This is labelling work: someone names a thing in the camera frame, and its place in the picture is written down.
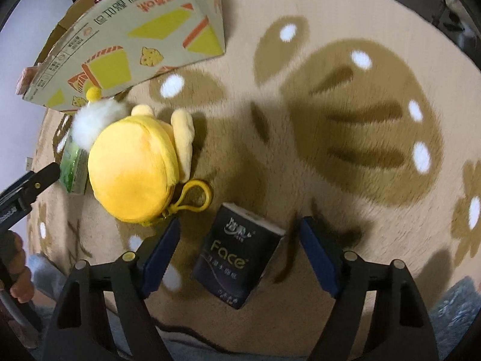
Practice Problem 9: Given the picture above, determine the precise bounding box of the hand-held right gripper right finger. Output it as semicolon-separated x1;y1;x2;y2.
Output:
299;216;440;361

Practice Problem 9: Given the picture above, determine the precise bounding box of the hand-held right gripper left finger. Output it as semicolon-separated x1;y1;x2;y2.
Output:
44;216;182;361

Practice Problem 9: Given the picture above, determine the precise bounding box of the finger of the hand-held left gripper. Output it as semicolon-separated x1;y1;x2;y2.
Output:
0;163;61;211

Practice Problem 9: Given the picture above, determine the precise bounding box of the green tissue packet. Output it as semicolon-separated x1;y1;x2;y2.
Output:
60;137;91;195

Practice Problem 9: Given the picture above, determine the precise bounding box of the black tissue packet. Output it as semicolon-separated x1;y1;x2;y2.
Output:
192;202;287;310

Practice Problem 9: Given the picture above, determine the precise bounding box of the yellow plush pouch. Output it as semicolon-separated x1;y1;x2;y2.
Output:
72;86;214;228

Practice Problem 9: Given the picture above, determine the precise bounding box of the cardboard box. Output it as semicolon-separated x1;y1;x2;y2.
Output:
22;0;226;115

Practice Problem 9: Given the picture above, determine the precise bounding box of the person's left hand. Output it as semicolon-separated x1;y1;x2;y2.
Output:
8;232;34;303

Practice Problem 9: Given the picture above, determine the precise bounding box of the beige printed blanket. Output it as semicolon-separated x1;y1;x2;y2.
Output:
26;0;481;347

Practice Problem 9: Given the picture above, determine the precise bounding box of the light blue cloth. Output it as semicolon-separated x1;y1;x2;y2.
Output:
28;254;479;361

